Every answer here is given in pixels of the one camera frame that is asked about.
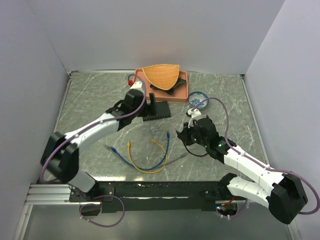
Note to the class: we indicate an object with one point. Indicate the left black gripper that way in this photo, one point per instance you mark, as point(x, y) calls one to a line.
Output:
point(150, 109)

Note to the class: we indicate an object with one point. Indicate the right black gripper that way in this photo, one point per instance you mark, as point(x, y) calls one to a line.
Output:
point(184, 135)

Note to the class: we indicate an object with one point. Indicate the black network switch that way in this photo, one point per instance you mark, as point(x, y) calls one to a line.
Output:
point(163, 112)

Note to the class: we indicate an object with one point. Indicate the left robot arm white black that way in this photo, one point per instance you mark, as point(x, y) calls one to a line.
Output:
point(61, 154)

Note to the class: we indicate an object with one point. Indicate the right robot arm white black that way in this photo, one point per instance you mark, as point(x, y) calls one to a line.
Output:
point(282, 193)

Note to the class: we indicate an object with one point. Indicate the salmon pink tray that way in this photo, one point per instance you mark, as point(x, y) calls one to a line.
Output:
point(180, 94)

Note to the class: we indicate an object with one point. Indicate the orange woven basket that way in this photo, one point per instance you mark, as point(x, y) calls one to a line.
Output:
point(162, 76)

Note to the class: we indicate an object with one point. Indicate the blue white ceramic bowl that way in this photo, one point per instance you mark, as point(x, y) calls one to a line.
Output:
point(196, 97)

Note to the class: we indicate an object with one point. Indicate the black dish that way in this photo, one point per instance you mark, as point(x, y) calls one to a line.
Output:
point(179, 82)

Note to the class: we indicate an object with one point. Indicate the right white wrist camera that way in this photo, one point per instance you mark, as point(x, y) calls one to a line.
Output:
point(194, 115)

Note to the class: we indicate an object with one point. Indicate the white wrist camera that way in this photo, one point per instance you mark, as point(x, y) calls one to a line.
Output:
point(194, 115)
point(139, 85)

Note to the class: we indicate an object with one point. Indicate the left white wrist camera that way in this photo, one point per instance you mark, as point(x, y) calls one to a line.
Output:
point(139, 85)

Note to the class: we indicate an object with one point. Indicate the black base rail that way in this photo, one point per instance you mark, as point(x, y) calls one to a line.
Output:
point(116, 196)

